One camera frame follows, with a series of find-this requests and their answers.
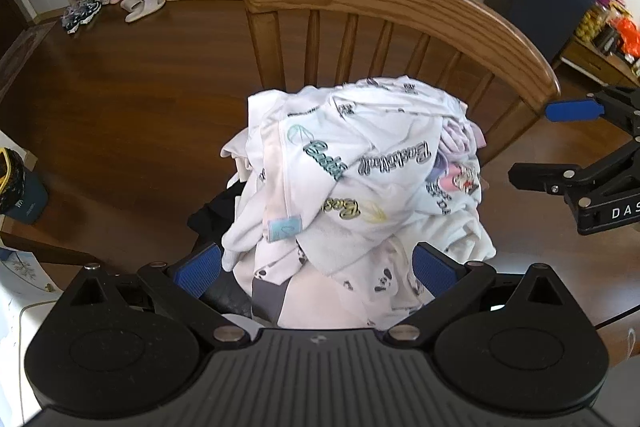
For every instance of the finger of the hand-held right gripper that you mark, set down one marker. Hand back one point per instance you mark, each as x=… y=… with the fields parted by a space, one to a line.
x=572 y=110
x=545 y=177

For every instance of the orange package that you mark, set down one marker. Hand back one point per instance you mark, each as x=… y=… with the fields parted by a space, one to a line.
x=629 y=32

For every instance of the wooden side table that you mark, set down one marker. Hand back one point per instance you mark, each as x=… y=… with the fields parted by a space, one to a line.
x=595 y=59

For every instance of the white panda print garment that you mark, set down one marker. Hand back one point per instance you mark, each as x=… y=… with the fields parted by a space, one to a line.
x=360 y=287

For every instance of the pink cartoon print garment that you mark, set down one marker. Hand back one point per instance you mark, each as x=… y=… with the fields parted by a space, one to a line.
x=455 y=147

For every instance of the white lettered print t-shirt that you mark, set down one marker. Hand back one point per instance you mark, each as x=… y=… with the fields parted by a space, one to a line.
x=350 y=132

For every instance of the grey door mat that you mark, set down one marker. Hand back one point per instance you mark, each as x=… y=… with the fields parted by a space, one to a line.
x=25 y=57

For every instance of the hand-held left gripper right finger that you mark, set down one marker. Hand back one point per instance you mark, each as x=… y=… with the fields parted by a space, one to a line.
x=436 y=273

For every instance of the grey white sneaker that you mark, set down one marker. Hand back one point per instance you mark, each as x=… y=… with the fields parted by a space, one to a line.
x=90 y=9
x=72 y=22

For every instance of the jar of yellow snacks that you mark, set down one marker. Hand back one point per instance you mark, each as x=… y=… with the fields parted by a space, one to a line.
x=591 y=22

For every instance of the black yellow bag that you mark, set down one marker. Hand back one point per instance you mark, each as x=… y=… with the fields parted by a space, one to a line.
x=10 y=179

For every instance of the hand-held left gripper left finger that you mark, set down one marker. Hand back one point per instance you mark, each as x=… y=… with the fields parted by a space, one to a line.
x=200 y=271

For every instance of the grey garment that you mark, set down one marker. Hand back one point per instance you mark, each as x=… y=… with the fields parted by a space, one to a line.
x=267 y=302

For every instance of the beige slipper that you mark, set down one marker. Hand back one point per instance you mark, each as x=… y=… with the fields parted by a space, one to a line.
x=147 y=4
x=136 y=15

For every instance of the black garment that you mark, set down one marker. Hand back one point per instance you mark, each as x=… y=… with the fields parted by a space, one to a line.
x=220 y=212

